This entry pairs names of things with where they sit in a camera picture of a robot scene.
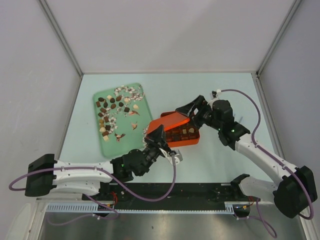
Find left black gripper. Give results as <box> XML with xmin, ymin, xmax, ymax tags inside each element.
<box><xmin>137</xmin><ymin>124</ymin><xmax>172</xmax><ymax>176</ymax></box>

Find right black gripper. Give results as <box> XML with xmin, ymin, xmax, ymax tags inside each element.
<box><xmin>175</xmin><ymin>95</ymin><xmax>222</xmax><ymax>131</ymax></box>

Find orange box lid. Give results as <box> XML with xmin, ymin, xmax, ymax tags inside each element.
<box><xmin>147</xmin><ymin>112</ymin><xmax>190</xmax><ymax>134</ymax></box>

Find orange chocolate box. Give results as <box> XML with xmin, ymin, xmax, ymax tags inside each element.
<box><xmin>160</xmin><ymin>111</ymin><xmax>200</xmax><ymax>148</ymax></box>

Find green floral tray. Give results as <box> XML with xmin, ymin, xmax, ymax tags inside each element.
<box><xmin>93</xmin><ymin>83</ymin><xmax>153</xmax><ymax>160</ymax></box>

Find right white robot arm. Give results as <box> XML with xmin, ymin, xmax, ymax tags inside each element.
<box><xmin>176</xmin><ymin>95</ymin><xmax>318</xmax><ymax>220</ymax></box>

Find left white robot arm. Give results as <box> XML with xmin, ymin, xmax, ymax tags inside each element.
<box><xmin>24</xmin><ymin>125</ymin><xmax>181</xmax><ymax>200</ymax></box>

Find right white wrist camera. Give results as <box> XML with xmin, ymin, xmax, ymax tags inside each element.
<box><xmin>211</xmin><ymin>89</ymin><xmax>222</xmax><ymax>100</ymax></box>

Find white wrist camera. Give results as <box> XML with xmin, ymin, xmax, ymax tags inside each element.
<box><xmin>211</xmin><ymin>89</ymin><xmax>222</xmax><ymax>100</ymax></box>
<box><xmin>159</xmin><ymin>148</ymin><xmax>183</xmax><ymax>166</ymax></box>

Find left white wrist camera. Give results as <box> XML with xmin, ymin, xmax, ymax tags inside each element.
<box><xmin>159</xmin><ymin>148</ymin><xmax>183</xmax><ymax>166</ymax></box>

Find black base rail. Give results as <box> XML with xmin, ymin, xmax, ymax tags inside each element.
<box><xmin>82</xmin><ymin>182</ymin><xmax>241</xmax><ymax>211</ymax></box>

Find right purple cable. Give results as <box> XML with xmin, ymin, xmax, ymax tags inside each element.
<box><xmin>217</xmin><ymin>88</ymin><xmax>315</xmax><ymax>238</ymax></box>

